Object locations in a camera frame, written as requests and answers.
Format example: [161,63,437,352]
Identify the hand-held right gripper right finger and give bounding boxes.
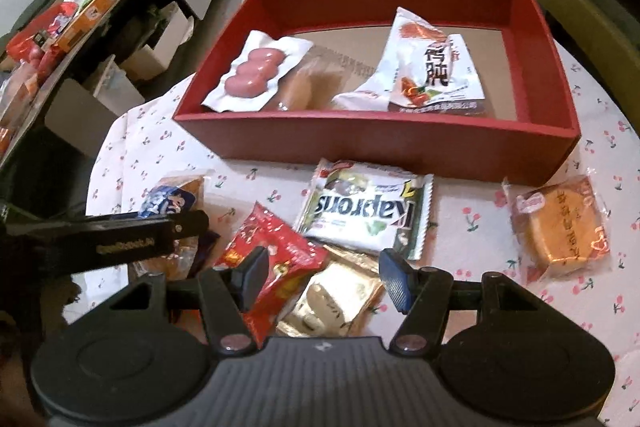
[378,249,538,353]

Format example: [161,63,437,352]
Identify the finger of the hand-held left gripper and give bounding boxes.
[170,209,210,242]

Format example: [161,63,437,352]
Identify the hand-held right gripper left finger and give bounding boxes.
[107,247,270,354]

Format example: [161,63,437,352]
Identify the red snack packet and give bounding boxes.
[214,202,331,345]

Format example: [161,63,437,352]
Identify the orange and blue snack packet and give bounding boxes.
[137,172,221,280]

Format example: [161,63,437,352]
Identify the white and green wafer pack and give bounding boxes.
[292,158,433,262]

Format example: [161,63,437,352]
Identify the red cardboard box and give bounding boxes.
[172,0,582,185]

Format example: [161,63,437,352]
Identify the vacuum packed sausages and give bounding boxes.
[201,31,313,112]

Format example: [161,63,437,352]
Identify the mooncake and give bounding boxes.
[502,176,613,280]

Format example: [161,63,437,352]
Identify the white snack packet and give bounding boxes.
[332,89,401,112]
[372,7,486,112]

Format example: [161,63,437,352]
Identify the pale pastry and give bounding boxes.
[275,47,351,112]

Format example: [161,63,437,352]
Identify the cherry print tablecloth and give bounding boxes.
[85,42,640,427]

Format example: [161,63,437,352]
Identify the brown cardboard panel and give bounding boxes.
[45,79,131,148]

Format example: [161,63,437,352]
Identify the dark side table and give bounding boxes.
[0,0,226,168]

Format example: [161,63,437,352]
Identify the white cardboard box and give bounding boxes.
[120,2,196,82]

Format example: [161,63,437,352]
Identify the red plastic bag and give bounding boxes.
[5,4,76,78]

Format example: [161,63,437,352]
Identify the orange flat box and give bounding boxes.
[57,0,123,50]

